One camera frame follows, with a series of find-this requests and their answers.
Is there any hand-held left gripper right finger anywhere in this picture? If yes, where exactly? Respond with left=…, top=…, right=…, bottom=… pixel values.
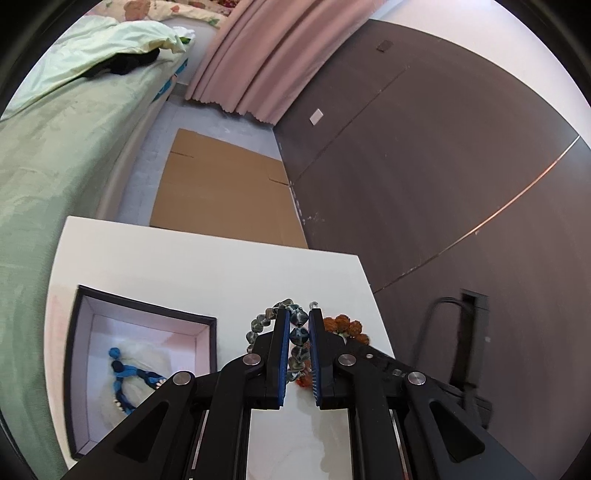
left=309, top=309, right=537, bottom=480

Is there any blue bead bracelet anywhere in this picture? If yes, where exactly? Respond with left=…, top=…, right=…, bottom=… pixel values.
left=108, top=347, right=168, bottom=414

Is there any black jewelry box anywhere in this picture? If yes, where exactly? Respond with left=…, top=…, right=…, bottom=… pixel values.
left=64, top=285, right=218, bottom=461

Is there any black cable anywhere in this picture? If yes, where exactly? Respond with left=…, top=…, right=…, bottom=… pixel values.
left=409, top=295, right=479, bottom=394

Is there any white fluffy box padding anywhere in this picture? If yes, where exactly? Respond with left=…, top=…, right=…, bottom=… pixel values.
left=99, top=340, right=188, bottom=444

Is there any bed with green sheet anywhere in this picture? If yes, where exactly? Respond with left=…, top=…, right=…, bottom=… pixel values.
left=0, top=14, right=191, bottom=480

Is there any grey-green bead bracelet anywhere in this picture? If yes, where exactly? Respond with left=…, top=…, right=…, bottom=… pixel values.
left=246, top=299, right=311, bottom=384

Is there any flat cardboard sheet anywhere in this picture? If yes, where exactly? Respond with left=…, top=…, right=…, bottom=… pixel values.
left=150, top=128, right=309, bottom=250

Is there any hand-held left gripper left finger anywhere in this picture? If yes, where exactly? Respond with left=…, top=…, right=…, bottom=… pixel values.
left=60, top=308, right=291, bottom=480

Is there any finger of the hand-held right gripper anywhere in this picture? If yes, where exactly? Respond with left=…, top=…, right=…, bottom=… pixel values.
left=344, top=339, right=409, bottom=385

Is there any light green duvet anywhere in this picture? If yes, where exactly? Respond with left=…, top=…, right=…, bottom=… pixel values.
left=0, top=18, right=186, bottom=121

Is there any floral print blanket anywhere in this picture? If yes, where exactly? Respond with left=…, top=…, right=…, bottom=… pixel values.
left=90, top=0, right=250, bottom=29

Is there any pink curtain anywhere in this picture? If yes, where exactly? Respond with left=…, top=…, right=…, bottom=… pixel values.
left=185, top=0, right=386, bottom=126

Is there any brown rudraksha bead bracelet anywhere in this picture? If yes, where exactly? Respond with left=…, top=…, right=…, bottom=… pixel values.
left=295, top=314, right=370, bottom=388

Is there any black garment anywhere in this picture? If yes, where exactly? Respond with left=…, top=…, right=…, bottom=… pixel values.
left=83, top=48, right=160, bottom=79

